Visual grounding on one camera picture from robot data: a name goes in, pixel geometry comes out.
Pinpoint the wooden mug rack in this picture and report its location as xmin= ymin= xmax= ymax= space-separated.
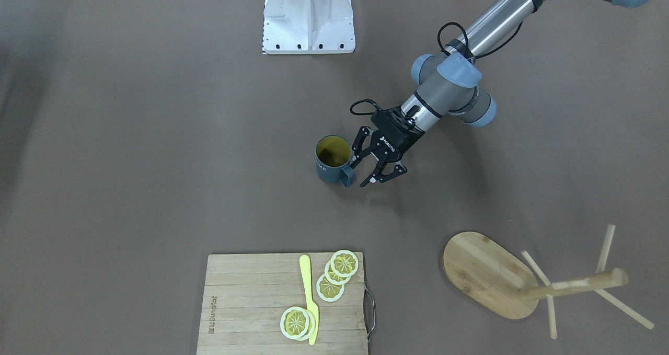
xmin=442 ymin=224 xmax=655 ymax=339

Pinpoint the dark grey mug yellow inside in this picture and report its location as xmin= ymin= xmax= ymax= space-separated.
xmin=315 ymin=135 xmax=354 ymax=187

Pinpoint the lemon slice under knife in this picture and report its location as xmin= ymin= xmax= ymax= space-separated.
xmin=280 ymin=306 xmax=316 ymax=341

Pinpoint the yellow plastic knife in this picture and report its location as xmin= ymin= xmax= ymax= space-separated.
xmin=299 ymin=254 xmax=320 ymax=346

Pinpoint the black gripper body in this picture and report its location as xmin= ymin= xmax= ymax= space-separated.
xmin=371 ymin=107 xmax=425 ymax=163

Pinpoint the middle lemon slice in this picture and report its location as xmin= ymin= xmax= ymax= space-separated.
xmin=324 ymin=261 xmax=351 ymax=285

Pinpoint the wooden cutting board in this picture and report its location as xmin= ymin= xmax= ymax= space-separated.
xmin=197 ymin=252 xmax=374 ymax=354

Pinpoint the white camera pillar base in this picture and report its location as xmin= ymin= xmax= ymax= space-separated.
xmin=261 ymin=0 xmax=356 ymax=55

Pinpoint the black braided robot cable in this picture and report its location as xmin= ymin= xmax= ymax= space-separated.
xmin=349 ymin=21 xmax=524 ymax=117

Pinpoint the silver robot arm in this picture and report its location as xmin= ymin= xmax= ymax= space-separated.
xmin=342 ymin=0 xmax=649 ymax=187

